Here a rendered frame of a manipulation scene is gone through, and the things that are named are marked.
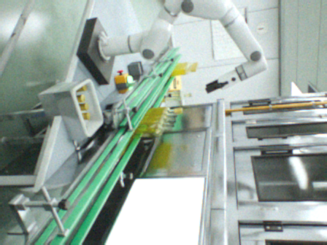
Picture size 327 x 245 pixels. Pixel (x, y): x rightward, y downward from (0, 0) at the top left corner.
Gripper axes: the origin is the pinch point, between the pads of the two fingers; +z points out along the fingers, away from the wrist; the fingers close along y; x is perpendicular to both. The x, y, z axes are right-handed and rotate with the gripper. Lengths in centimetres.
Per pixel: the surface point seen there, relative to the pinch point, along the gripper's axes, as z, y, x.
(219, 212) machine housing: 7, -56, -28
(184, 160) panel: 23.3, -21.4, -21.9
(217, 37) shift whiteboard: 27, 578, -47
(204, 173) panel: 13.1, -32.9, -25.0
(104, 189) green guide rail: 44, -54, -4
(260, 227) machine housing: -4, -58, -36
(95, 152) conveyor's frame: 48, -41, 7
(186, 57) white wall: 122, 580, -55
